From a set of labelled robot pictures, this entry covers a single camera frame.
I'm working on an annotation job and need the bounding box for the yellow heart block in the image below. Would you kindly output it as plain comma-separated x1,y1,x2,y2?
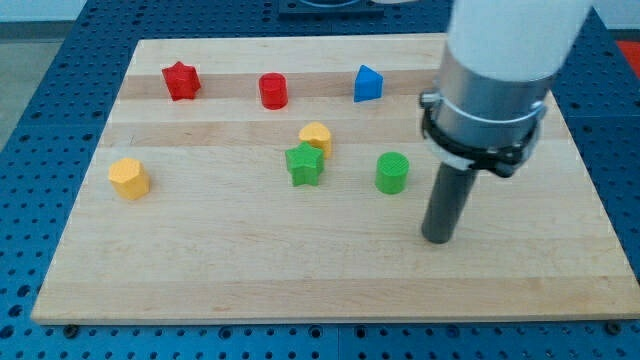
298,122,333,159

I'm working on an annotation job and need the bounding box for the red star block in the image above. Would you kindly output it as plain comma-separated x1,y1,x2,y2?
161,61,201,101

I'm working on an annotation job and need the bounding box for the yellow hexagon block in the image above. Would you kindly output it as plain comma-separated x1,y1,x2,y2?
108,158,151,200

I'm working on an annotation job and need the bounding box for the green star block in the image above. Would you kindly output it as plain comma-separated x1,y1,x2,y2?
284,142,324,187

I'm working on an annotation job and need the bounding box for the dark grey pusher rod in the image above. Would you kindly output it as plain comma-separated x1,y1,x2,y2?
421,163,477,244

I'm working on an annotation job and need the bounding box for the wooden board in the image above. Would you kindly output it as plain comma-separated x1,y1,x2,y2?
31,34,639,325

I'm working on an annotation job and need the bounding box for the red cylinder block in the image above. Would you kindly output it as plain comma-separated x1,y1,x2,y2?
258,72,288,110

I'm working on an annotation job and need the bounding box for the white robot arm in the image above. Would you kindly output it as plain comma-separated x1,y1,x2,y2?
421,0,592,178

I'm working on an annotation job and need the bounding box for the green cylinder block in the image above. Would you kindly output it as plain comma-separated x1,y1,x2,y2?
375,152,410,195

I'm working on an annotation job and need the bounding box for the blue triangle block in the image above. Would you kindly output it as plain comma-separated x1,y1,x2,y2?
353,65,384,102

